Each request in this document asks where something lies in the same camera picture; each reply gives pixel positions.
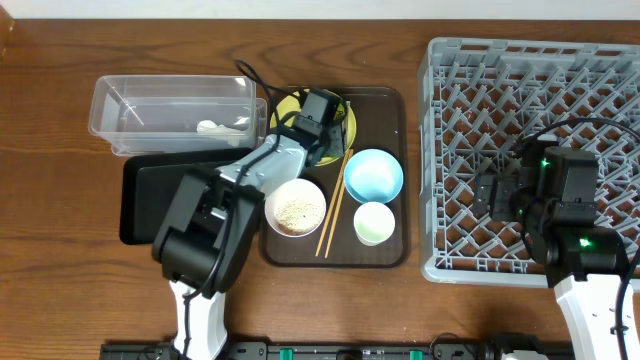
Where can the white bowl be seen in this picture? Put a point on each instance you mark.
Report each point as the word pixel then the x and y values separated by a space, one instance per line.
pixel 297 189

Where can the left wooden chopstick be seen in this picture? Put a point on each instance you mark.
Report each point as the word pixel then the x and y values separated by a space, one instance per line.
pixel 332 202

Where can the yellow plate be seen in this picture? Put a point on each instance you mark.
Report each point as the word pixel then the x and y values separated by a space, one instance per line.
pixel 290 103

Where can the wooden chopstick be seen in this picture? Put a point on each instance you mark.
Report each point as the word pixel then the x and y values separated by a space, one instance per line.
pixel 332 202
pixel 334 218

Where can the light blue bowl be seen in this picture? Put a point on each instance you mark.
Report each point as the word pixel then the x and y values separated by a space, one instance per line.
pixel 373 175

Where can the right wooden chopstick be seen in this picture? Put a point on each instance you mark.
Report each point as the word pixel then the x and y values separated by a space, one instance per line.
pixel 334 218

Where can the white tissue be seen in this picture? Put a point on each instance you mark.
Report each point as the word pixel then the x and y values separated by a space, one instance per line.
pixel 210 128

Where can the brown serving tray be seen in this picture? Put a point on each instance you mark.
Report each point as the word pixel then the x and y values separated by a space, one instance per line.
pixel 380 118

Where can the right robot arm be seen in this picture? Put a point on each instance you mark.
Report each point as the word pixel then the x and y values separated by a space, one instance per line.
pixel 586 265

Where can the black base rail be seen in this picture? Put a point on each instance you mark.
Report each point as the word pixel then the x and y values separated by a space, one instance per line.
pixel 500 347

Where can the white cup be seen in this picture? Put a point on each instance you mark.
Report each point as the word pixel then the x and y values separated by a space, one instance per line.
pixel 374 223

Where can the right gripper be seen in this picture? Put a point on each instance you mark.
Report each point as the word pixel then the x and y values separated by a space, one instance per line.
pixel 506 188

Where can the black plastic bin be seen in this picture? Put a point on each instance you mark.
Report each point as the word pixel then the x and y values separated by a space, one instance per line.
pixel 150 182

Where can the rice grains food waste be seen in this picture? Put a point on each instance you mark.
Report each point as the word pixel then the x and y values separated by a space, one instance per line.
pixel 298 217

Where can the clear plastic bin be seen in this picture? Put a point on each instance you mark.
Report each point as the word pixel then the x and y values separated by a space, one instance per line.
pixel 147 114

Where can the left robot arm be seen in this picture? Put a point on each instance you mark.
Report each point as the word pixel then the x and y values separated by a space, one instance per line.
pixel 204 238

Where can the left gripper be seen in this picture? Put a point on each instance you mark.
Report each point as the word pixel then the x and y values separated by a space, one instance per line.
pixel 335 132

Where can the grey dishwasher rack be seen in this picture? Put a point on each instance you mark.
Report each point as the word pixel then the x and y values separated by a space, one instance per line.
pixel 476 98

